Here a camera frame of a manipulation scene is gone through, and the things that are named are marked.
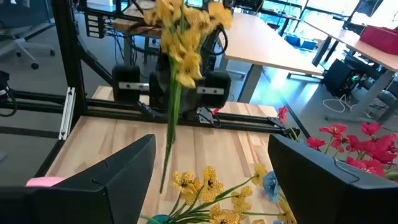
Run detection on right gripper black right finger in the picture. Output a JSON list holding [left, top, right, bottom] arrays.
[[267, 133, 398, 224]]

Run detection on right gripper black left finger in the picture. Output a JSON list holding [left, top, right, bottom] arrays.
[[0, 134, 156, 224]]

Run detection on red artificial flower stem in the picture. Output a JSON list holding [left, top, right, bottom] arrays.
[[306, 123, 398, 178], [276, 105, 301, 144]]

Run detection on blue artificial flower stem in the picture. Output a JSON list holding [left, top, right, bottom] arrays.
[[262, 170, 287, 224]]

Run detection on blue textured glass vase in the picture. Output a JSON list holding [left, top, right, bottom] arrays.
[[154, 213, 177, 224]]

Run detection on yellow artificial flower stem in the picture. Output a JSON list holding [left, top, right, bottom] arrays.
[[142, 0, 234, 194], [139, 164, 299, 224]]

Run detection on black computer case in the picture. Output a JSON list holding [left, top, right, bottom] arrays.
[[322, 58, 363, 99]]

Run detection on light wooden desk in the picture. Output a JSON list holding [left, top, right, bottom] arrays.
[[303, 20, 398, 122], [223, 12, 323, 103]]

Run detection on small blue box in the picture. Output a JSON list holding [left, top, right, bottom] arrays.
[[285, 34, 301, 47], [300, 39, 318, 50]]

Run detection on long red plastic bin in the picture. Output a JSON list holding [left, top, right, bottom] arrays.
[[359, 25, 398, 56]]

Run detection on grey office chair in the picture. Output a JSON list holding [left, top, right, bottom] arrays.
[[0, 0, 57, 71]]

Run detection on cluttered wooden workbench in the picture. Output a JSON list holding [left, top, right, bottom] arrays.
[[83, 0, 224, 66]]

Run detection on white floor cable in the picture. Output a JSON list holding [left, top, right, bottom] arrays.
[[322, 95, 357, 114]]

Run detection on silver aluminium bracket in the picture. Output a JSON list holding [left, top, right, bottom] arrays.
[[58, 86, 76, 141]]

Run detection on black aluminium table frame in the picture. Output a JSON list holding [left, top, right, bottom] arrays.
[[0, 0, 301, 178]]

